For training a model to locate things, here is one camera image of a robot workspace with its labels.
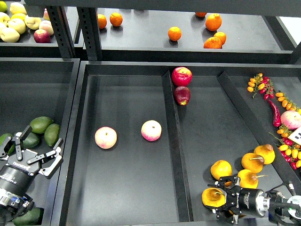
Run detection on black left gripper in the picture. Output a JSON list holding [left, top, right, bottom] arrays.
[[0, 125, 63, 195]]

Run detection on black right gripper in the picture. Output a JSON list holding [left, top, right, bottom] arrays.
[[206, 174, 265, 226]]

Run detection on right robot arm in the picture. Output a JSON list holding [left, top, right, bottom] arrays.
[[202, 175, 301, 226]]

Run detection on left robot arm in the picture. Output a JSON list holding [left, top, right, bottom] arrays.
[[0, 125, 63, 226]]

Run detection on dark avocado middle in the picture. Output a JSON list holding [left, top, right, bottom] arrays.
[[23, 132, 40, 148]]

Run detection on green avocado right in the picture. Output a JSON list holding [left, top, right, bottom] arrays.
[[44, 123, 60, 147]]

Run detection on green avocado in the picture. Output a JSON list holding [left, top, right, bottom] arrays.
[[0, 133, 15, 155], [30, 116, 54, 134], [13, 207, 44, 226], [44, 123, 60, 147]]

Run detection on green avocado top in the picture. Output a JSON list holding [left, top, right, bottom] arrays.
[[30, 116, 54, 134]]

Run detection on green avocado far left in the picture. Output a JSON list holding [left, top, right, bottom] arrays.
[[0, 133, 15, 155]]

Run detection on yellow pear with stem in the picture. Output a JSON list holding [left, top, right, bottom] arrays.
[[241, 153, 265, 173]]

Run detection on green avocado bottom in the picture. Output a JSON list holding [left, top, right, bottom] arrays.
[[13, 207, 44, 226]]

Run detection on black left tray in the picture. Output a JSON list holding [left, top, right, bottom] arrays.
[[0, 57, 79, 226]]

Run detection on black tray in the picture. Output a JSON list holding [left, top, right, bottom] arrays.
[[63, 61, 301, 226], [0, 57, 79, 226]]

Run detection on pink apple left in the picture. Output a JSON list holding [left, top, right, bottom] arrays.
[[95, 127, 117, 149]]

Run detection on pink apple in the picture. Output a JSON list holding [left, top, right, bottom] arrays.
[[95, 127, 117, 149], [141, 120, 162, 142]]

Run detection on cherry tomato bunch lower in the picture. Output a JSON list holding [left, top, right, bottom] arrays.
[[269, 124, 301, 170]]

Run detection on red chili pepper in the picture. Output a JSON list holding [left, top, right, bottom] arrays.
[[268, 100, 281, 127]]

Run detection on white label card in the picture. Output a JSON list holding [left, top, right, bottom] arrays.
[[288, 127, 301, 145]]

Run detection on pink apple right edge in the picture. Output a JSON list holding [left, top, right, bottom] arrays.
[[280, 110, 301, 130]]

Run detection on pink apple centre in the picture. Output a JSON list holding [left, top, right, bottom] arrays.
[[141, 120, 162, 142]]

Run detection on black centre tray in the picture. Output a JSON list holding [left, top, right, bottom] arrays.
[[63, 61, 301, 226]]

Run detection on orange cherry tomato bunch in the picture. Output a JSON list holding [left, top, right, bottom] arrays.
[[275, 92, 301, 113]]

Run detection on dark red apple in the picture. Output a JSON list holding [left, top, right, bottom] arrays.
[[174, 86, 191, 105]]

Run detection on cherry tomato bunch top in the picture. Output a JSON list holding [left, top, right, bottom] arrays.
[[247, 73, 274, 100]]

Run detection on red apple on shelf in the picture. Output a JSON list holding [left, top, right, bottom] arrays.
[[33, 29, 51, 43]]

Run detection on yellow apple front left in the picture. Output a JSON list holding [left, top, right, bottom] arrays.
[[0, 27, 20, 43]]

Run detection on pale peach on shelf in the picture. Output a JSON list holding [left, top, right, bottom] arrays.
[[39, 20, 54, 36]]

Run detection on yellow apple middle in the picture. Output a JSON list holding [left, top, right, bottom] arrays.
[[8, 18, 26, 34]]

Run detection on yellow apple with stem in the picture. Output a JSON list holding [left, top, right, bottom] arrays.
[[24, 15, 41, 30]]

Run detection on yellow apple left edge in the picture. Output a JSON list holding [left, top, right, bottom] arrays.
[[0, 12, 10, 26]]

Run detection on yellow lemon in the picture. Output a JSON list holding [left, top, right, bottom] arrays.
[[10, 13, 26, 21]]

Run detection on black perforated post left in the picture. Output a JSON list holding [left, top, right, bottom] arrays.
[[46, 6, 76, 58]]

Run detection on black perforated post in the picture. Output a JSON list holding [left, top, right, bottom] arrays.
[[46, 6, 76, 58], [77, 7, 103, 61]]

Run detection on pale peach behind post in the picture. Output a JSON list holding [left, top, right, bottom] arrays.
[[43, 8, 50, 21]]

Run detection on black perforated post right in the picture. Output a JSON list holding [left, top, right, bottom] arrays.
[[77, 7, 103, 61]]

